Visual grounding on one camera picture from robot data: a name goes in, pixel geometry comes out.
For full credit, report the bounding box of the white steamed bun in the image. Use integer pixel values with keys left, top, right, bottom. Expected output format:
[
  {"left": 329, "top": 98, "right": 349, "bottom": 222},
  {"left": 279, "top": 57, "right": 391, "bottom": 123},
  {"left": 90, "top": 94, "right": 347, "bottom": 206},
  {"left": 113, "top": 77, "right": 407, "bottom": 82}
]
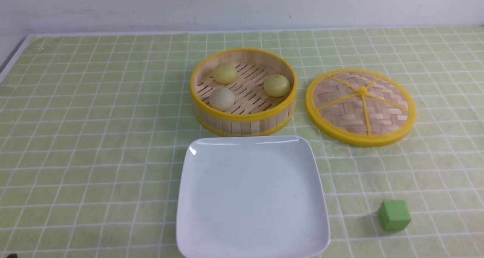
[{"left": 209, "top": 87, "right": 236, "bottom": 112}]

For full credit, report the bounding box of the yellow steamed bun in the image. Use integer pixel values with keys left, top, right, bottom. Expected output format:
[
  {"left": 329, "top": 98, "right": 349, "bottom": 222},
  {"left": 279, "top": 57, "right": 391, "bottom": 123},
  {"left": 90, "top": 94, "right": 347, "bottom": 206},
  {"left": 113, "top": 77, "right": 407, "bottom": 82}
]
[
  {"left": 211, "top": 63, "right": 239, "bottom": 85},
  {"left": 263, "top": 74, "right": 290, "bottom": 97}
]

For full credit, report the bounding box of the white square plate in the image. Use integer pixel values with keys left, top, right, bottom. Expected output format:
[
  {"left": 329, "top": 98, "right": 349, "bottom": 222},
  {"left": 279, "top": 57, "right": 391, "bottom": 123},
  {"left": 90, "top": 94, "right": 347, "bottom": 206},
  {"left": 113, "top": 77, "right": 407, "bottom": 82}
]
[{"left": 176, "top": 136, "right": 330, "bottom": 258}]

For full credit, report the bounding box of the bamboo steamer basket yellow rim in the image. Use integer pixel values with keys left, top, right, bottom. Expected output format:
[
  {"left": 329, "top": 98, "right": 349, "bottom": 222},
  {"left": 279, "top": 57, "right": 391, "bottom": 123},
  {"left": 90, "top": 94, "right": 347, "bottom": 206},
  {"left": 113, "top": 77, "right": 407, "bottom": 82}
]
[{"left": 190, "top": 48, "right": 298, "bottom": 136}]

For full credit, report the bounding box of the woven bamboo steamer lid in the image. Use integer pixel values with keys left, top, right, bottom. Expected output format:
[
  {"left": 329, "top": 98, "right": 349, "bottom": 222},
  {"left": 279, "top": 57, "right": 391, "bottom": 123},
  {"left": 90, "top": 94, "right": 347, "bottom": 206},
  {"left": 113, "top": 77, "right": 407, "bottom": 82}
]
[{"left": 306, "top": 68, "right": 417, "bottom": 147}]

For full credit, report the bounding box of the green checked tablecloth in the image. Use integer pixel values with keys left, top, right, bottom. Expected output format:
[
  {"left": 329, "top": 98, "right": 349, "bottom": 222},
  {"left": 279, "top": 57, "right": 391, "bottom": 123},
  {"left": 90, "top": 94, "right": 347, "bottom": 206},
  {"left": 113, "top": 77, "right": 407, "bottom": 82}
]
[{"left": 0, "top": 27, "right": 484, "bottom": 258}]

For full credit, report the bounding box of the green cube block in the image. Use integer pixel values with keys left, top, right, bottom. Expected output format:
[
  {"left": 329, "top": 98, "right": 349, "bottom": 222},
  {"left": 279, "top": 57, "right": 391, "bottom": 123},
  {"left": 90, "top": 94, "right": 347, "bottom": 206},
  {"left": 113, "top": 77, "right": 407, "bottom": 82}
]
[{"left": 377, "top": 199, "right": 412, "bottom": 232}]

